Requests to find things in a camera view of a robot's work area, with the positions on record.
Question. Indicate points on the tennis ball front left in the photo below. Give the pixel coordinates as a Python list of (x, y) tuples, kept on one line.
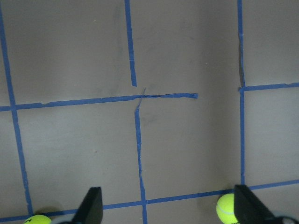
[(38, 219)]

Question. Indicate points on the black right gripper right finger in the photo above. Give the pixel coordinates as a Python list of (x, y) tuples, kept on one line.
[(248, 209)]

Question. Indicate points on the tennis ball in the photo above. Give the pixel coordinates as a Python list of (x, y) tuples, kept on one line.
[(225, 209), (38, 219)]

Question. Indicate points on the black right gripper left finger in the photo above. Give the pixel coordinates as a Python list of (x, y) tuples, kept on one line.
[(91, 209)]

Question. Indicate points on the tennis ball centre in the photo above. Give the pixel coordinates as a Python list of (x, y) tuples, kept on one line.
[(225, 209)]

